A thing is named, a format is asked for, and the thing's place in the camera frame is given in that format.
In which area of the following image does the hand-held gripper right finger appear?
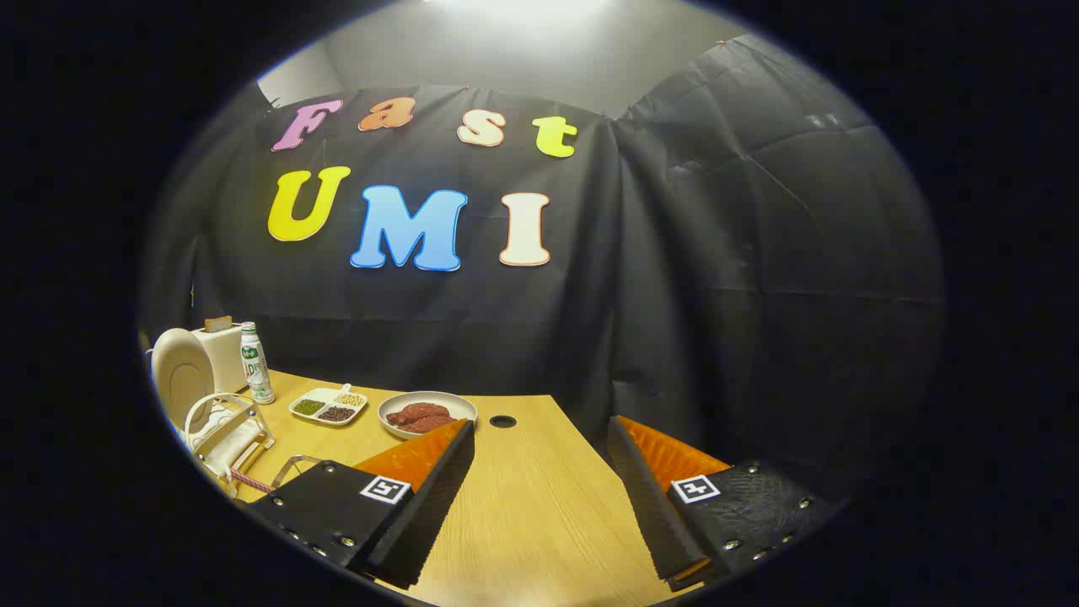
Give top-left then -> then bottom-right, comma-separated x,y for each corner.
607,415 -> 844,593

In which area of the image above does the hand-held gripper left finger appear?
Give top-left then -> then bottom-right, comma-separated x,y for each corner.
250,418 -> 475,590

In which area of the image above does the metal wire basket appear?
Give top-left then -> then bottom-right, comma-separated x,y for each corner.
270,454 -> 335,492

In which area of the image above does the white wire dish rack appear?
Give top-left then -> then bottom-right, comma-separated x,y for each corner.
173,392 -> 276,498

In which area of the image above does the cream white plate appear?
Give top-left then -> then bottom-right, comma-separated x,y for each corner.
150,328 -> 217,432

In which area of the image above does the grey round plate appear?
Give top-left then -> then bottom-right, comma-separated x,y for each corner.
378,391 -> 478,441

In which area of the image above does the white divided dish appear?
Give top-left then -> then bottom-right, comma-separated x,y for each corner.
289,384 -> 369,427

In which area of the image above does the black backdrop cloth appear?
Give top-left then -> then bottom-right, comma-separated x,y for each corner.
139,34 -> 945,507

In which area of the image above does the white drink bottle green label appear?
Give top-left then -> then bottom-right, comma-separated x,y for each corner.
240,321 -> 276,406

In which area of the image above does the white toaster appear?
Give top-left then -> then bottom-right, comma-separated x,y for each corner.
192,325 -> 250,395

